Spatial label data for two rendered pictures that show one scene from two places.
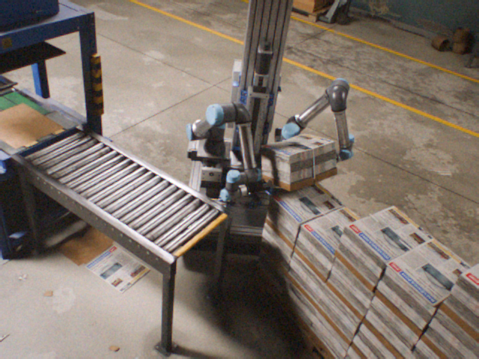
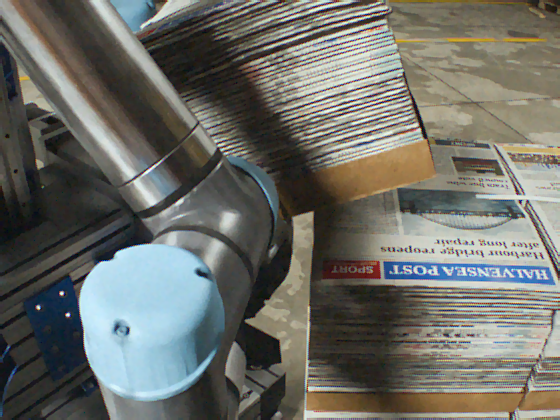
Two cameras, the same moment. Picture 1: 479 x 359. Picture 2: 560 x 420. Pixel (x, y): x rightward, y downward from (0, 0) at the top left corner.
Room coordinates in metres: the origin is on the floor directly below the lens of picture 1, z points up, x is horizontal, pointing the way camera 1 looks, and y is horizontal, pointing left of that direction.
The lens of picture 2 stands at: (1.98, 0.16, 1.19)
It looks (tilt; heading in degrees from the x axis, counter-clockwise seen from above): 33 degrees down; 314
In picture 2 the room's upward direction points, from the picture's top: straight up
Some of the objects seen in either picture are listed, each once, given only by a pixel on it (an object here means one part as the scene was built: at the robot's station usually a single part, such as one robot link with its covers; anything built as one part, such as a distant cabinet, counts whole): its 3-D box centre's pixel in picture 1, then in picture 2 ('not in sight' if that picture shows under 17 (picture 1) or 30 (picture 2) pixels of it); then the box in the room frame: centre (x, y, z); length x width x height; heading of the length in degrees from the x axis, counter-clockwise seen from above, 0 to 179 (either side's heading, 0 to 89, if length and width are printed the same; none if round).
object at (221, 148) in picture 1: (215, 142); not in sight; (2.69, 0.23, 0.87); 0.15 x 0.15 x 0.10
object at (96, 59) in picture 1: (97, 85); not in sight; (2.90, 1.10, 1.05); 0.05 x 0.05 x 0.45; 60
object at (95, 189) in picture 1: (110, 181); not in sight; (2.23, 0.80, 0.77); 0.47 x 0.05 x 0.05; 150
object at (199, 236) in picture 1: (201, 235); not in sight; (1.85, 0.18, 0.81); 0.43 x 0.03 x 0.02; 150
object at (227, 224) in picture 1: (147, 173); not in sight; (2.41, 0.62, 0.74); 1.34 x 0.05 x 0.12; 60
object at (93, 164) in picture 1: (89, 167); not in sight; (2.32, 0.97, 0.77); 0.47 x 0.05 x 0.05; 150
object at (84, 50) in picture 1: (93, 117); not in sight; (2.93, 1.15, 0.77); 0.09 x 0.09 x 1.55; 60
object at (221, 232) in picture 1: (220, 264); not in sight; (2.09, 0.06, 0.34); 0.06 x 0.06 x 0.68; 60
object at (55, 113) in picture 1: (16, 125); not in sight; (2.70, 1.63, 0.75); 0.70 x 0.65 x 0.10; 60
